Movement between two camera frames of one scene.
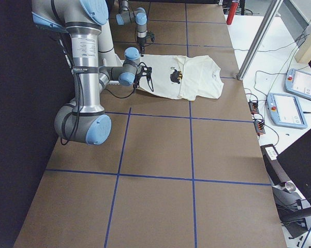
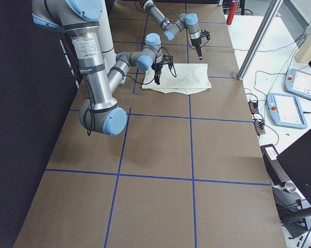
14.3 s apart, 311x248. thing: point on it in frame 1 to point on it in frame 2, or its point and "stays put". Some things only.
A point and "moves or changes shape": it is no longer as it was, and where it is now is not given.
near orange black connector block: x=259 y=126 stays put
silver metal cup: x=291 y=187 stays put
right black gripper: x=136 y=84 to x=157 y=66
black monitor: x=301 y=159 stays put
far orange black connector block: x=253 y=107 stays put
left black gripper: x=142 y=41 to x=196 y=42
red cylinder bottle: x=233 y=9 stays put
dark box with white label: x=276 y=172 stays put
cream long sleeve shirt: x=183 y=77 moves or changes shape
